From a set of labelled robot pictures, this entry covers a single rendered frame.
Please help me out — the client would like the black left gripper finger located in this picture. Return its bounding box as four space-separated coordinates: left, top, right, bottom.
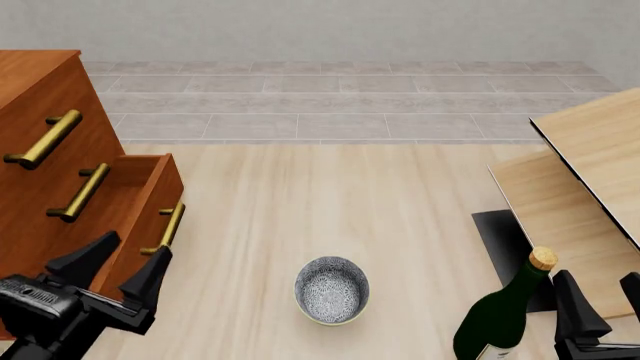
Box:
45 230 123 291
118 246 174 313

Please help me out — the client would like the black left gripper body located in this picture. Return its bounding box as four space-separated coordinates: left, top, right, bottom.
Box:
38 270 158 336

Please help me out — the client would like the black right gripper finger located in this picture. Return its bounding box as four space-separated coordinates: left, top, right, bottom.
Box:
619 270 640 315
552 269 613 345

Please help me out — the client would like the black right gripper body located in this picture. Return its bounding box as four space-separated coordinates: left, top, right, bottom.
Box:
552 332 640 360

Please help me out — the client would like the wooden cabinet with drawers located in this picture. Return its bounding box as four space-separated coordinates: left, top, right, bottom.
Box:
0 49 187 341

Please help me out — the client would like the dark green corked bottle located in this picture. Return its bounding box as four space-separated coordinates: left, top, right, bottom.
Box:
452 245 559 360

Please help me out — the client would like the pale wooden board rack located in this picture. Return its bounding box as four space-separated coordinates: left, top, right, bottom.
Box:
486 87 640 321

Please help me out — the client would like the grey patterned bowl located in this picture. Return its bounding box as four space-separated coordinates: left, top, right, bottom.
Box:
292 255 372 327

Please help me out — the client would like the short brass drawer handle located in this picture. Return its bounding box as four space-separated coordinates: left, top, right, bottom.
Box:
139 201 187 257

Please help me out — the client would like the medium brass drawer handle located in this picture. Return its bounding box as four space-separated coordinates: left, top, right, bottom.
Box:
45 162 112 224

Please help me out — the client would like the wooden drawer with medium handle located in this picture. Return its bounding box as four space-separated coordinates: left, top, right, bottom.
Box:
0 115 130 277

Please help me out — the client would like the wooden drawer with short handle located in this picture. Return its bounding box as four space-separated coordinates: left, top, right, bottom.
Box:
89 152 187 303

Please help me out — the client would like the long brass drawer handle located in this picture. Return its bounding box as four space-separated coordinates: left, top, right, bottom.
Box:
3 108 84 171

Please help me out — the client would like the wooden drawer with long handle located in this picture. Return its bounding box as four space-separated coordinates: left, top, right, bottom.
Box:
0 51 112 222

